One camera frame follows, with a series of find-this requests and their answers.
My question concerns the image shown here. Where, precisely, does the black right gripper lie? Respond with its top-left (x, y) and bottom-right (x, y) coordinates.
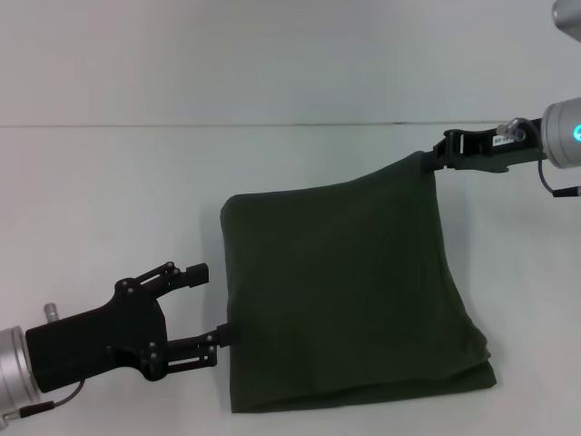
top-left (420, 117), bottom-right (547, 174)

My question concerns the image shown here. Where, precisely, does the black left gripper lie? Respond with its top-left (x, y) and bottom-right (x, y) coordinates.
top-left (24, 261), bottom-right (241, 394)

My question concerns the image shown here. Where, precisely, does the dark green t-shirt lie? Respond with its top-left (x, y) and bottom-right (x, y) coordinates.
top-left (219, 151), bottom-right (497, 415)

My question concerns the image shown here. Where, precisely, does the black thin cable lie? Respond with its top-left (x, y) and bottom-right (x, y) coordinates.
top-left (537, 153), bottom-right (581, 199)

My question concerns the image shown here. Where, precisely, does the red thin cable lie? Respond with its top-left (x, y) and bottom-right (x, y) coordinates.
top-left (18, 380), bottom-right (87, 417)

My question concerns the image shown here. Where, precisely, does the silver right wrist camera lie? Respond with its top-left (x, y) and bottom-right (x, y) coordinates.
top-left (550, 0), bottom-right (581, 45)

